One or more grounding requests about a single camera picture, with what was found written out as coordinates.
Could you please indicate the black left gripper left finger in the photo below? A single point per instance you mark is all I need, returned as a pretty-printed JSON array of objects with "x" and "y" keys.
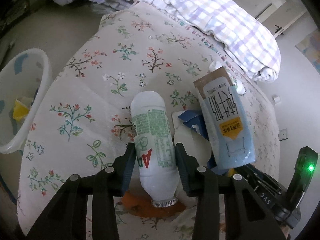
[{"x": 64, "y": 217}]

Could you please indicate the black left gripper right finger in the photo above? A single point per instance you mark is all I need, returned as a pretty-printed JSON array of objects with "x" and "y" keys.
[{"x": 246, "y": 215}]

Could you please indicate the orange plastic wrapper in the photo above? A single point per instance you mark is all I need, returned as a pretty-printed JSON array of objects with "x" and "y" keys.
[{"x": 141, "y": 207}]

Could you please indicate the white plastic AD bottle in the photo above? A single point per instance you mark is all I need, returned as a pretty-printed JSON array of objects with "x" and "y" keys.
[{"x": 154, "y": 149}]

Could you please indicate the white plastic trash bin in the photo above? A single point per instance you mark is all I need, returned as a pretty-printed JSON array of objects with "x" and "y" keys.
[{"x": 27, "y": 77}]

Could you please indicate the light blue milk carton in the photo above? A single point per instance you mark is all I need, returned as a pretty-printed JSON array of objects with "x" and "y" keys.
[{"x": 225, "y": 120}]

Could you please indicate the floral bed sheet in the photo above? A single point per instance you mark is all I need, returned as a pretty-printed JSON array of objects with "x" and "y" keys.
[{"x": 84, "y": 120}]

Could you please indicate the torn blue white paper box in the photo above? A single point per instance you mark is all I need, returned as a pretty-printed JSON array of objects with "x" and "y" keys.
[{"x": 194, "y": 144}]

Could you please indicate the yellow wrapper in bin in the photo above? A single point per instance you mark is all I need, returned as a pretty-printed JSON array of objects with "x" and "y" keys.
[{"x": 20, "y": 111}]

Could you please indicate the plaid folded quilt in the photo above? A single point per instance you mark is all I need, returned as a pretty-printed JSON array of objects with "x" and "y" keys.
[{"x": 247, "y": 42}]

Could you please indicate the white wall socket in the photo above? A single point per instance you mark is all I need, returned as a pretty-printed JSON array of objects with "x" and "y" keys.
[{"x": 283, "y": 134}]

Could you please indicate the colourful wall map poster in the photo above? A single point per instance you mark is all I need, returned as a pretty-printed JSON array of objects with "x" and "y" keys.
[{"x": 310, "y": 48}]

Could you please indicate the white door with handle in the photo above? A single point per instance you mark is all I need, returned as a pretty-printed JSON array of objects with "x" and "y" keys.
[{"x": 275, "y": 15}]

